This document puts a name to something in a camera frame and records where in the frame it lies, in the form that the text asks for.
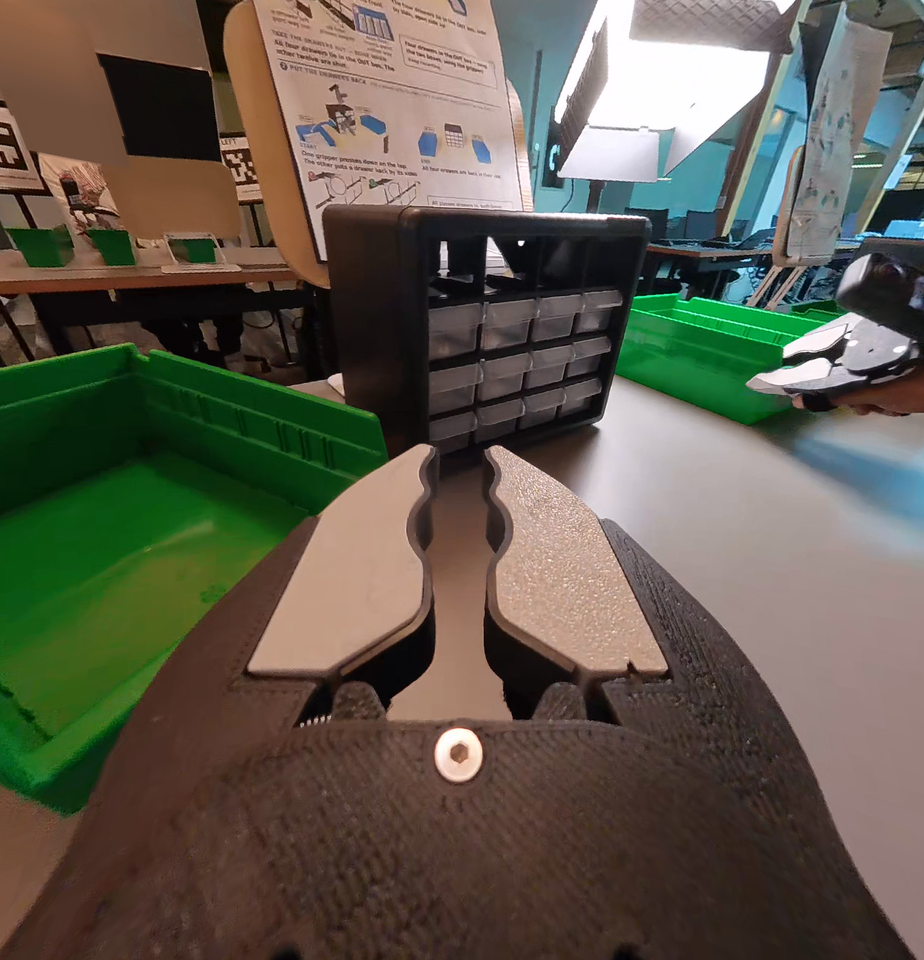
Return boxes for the small green bin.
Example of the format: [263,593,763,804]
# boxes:
[87,228,136,265]
[165,232,223,265]
[8,225,76,267]

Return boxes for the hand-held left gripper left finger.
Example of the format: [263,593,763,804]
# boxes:
[248,444,440,684]

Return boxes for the black white marker sign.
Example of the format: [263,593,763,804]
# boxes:
[220,135,266,205]
[0,97,46,195]

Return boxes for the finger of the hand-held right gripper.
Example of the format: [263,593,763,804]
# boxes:
[747,358,838,397]
[783,313,856,365]

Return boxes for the printed instruction poster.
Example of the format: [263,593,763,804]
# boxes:
[253,0,534,264]

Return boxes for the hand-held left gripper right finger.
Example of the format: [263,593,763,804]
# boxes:
[481,445,671,687]

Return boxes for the wooden table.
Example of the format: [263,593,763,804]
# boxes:
[0,247,305,297]

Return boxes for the green plastic bin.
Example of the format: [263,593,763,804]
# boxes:
[615,294,856,426]
[0,343,389,817]

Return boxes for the white softbox light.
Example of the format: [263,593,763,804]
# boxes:
[555,0,781,181]

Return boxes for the wooden poster board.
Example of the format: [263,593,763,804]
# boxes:
[223,0,534,290]

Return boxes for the hanging paper sheet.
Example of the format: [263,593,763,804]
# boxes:
[773,0,894,267]

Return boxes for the black drawer cabinet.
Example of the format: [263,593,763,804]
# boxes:
[323,204,652,455]

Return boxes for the person's right hand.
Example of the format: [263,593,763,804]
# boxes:
[840,360,924,417]

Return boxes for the background office desk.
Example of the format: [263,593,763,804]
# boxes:
[645,210,860,301]

